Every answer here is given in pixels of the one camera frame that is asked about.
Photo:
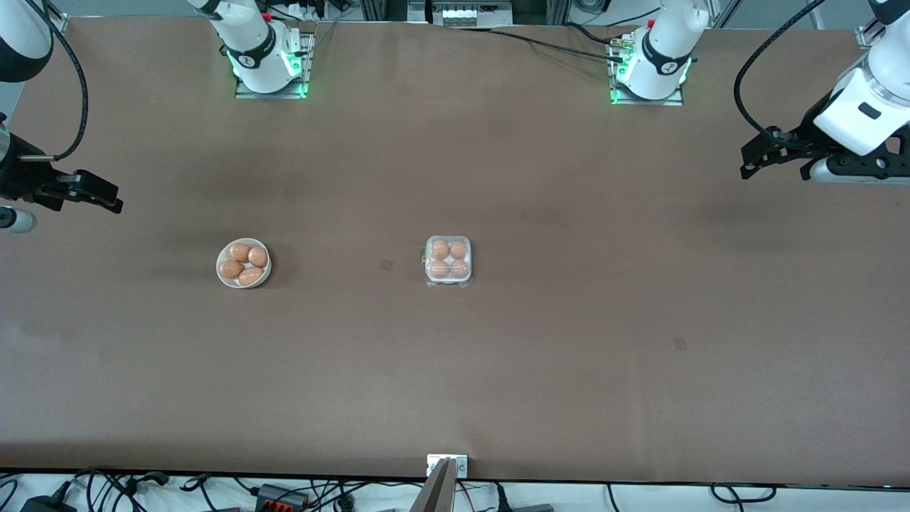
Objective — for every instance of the silver metal bracket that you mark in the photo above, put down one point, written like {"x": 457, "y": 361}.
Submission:
{"x": 462, "y": 466}

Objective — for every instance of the aluminium frame post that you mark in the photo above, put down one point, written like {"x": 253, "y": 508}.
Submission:
{"x": 59, "y": 25}
{"x": 866, "y": 39}

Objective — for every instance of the brown egg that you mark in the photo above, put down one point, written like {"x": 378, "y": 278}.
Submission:
{"x": 440, "y": 249}
{"x": 239, "y": 252}
{"x": 458, "y": 249}
{"x": 459, "y": 269}
{"x": 229, "y": 269}
{"x": 249, "y": 276}
{"x": 258, "y": 257}
{"x": 439, "y": 269}

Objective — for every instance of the white round bowl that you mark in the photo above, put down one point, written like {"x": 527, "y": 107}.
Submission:
{"x": 222, "y": 279}

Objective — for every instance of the aluminium profile bar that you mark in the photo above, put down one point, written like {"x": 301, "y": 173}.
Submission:
{"x": 437, "y": 494}

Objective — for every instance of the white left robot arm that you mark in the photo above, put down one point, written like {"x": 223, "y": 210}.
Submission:
{"x": 871, "y": 99}

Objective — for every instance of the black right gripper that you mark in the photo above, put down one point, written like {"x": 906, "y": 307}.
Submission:
{"x": 15, "y": 178}

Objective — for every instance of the clear plastic egg box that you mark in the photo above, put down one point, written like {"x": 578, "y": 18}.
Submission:
{"x": 448, "y": 263}

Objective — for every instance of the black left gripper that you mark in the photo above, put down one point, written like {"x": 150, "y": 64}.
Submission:
{"x": 801, "y": 136}

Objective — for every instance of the white power strip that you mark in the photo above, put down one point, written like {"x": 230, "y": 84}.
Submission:
{"x": 462, "y": 14}

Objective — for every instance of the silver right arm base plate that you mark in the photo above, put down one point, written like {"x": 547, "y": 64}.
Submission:
{"x": 302, "y": 89}

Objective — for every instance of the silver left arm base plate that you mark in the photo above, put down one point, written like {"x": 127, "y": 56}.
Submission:
{"x": 672, "y": 98}

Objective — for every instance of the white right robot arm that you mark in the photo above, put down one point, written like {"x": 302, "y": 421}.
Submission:
{"x": 249, "y": 39}

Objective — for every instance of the black orange power adapter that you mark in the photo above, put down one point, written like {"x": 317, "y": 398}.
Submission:
{"x": 274, "y": 494}

